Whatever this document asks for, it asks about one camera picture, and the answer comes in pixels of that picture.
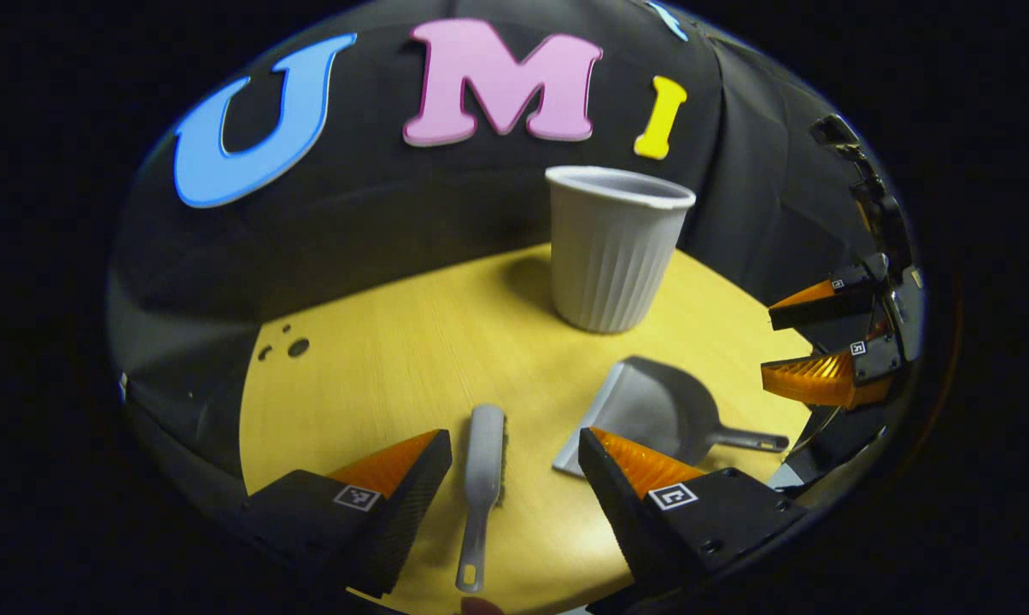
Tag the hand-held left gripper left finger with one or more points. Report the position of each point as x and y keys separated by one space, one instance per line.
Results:
x=407 y=512

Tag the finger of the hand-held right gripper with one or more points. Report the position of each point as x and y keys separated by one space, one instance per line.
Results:
x=821 y=312
x=873 y=363

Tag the small grey broom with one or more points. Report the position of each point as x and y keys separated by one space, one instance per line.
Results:
x=484 y=461

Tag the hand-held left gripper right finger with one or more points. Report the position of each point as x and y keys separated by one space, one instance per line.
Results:
x=616 y=504

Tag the white ribbed garbage bin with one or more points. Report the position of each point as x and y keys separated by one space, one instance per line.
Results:
x=612 y=265

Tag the wooden desktop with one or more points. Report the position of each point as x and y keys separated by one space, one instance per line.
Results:
x=394 y=376

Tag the grey dustpan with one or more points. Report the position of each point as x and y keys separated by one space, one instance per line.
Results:
x=659 y=410

